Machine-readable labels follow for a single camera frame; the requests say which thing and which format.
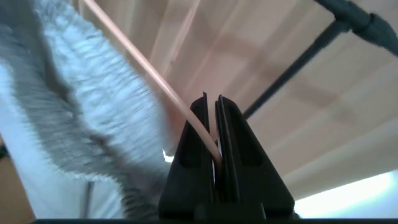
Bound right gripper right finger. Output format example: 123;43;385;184
215;95;295;218

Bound pink clothes hanger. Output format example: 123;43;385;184
82;0;223;170

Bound pale grey shorts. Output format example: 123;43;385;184
0;0;175;220

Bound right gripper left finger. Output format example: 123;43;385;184
158;92;218;218

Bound black clothes rack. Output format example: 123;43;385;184
242;0;398;119

